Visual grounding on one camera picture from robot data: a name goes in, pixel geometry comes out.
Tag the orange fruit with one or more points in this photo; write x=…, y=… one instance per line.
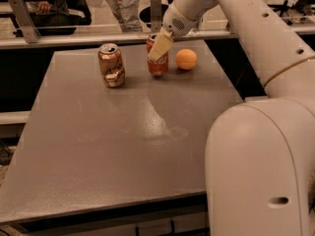
x=186, y=59

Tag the left metal barrier bracket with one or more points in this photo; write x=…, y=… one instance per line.
x=24, y=19

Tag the black office chair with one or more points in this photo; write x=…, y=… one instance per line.
x=295, y=12

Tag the red coke can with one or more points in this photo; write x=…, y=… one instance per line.
x=159, y=67

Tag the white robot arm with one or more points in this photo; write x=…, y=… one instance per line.
x=259, y=154

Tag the metal barrier bracket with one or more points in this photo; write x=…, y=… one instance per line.
x=24, y=19
x=155, y=15

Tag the middle metal barrier bracket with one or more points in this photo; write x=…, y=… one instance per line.
x=155, y=15

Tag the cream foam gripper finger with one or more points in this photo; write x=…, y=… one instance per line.
x=162, y=44

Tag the crushed gold soda can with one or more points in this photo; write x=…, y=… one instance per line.
x=111, y=65

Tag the standing person in grey trousers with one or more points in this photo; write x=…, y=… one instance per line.
x=126, y=14

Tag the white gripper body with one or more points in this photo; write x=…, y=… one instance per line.
x=174, y=23

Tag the seated person at left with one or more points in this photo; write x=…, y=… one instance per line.
x=58, y=17

